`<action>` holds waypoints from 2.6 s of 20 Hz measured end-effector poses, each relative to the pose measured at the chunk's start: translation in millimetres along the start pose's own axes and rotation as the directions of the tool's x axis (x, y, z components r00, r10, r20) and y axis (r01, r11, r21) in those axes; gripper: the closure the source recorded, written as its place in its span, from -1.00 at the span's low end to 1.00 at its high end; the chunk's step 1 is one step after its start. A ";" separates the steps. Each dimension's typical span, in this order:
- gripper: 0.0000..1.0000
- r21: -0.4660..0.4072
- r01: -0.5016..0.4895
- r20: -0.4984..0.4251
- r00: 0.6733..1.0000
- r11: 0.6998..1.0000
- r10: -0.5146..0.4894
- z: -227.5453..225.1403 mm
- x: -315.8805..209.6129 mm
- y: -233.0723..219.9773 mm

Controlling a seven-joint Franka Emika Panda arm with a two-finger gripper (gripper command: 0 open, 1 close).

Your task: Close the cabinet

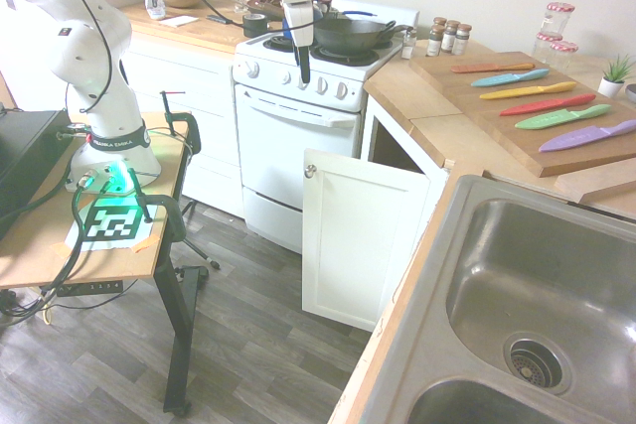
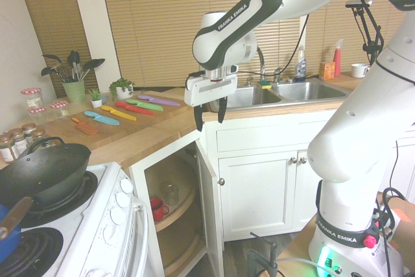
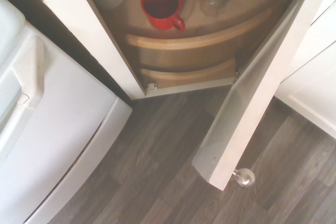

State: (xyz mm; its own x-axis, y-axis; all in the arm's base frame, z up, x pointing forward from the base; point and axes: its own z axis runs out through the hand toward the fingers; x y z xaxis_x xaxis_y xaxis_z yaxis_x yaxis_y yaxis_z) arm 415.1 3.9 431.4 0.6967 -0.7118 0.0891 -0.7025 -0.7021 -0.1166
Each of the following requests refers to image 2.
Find wide wooden window blinds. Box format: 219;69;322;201
98;0;407;88

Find white electric stove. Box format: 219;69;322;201
0;162;150;277

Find black coil burner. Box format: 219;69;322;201
0;227;65;277
19;171;99;220

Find clear glass jar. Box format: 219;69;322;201
161;182;180;206

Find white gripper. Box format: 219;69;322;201
184;73;238;133

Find black wok with wooden handle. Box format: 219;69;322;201
0;136;93;241

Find narrow wooden window blinds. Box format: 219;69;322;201
12;0;92;100

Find orange knife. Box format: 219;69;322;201
71;117;99;136

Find black kitchen spoon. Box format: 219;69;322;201
40;66;67;84
41;53;71;83

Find wooden lazy susan shelf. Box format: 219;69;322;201
145;156;198;233
155;221;204;276

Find red knife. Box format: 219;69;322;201
115;101;154;116

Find chrome faucet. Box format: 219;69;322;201
255;46;267;85

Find red spray bottle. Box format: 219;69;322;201
333;38;346;78

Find black kitchen ladle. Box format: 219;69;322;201
79;58;106;82

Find green knife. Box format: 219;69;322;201
125;99;164;112

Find blue pot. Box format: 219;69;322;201
0;204;22;254

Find white sink cabinet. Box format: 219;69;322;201
204;108;415;243

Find black clamp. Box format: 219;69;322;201
248;231;279;277

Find stainless steel double sink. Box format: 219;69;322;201
209;77;353;113

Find red mug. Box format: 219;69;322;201
149;197;171;223

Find green utensil holder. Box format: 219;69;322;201
62;80;87;104

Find clear dish soap bottle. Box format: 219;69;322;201
293;45;308;84

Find yellow knife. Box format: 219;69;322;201
101;105;134;121

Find white corner cabinet frame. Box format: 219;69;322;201
128;130;208;277

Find glass jar checkered lid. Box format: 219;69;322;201
21;87;43;111
50;101;69;120
27;106;48;126

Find brown lid spice jar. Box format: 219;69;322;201
30;130;47;147
12;131;29;160
0;134;16;165
21;123;37;143

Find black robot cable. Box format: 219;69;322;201
278;13;309;77

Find white sink cabinet door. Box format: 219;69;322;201
291;149;322;231
217;150;298;242

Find orange cardboard box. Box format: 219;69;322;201
318;61;337;81

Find small plant white pot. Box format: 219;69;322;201
88;87;104;109

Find purple knife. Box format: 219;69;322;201
137;94;181;107

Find white cable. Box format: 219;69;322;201
275;257;325;272

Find trailing plant white pot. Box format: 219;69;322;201
108;77;136;102

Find white mug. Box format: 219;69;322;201
351;63;371;78

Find white corner cabinet door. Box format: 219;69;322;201
193;138;225;277

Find black camera stand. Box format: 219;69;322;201
345;0;385;64

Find blue knife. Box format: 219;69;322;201
84;110;121;126

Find white oven door handle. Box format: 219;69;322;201
131;196;150;277

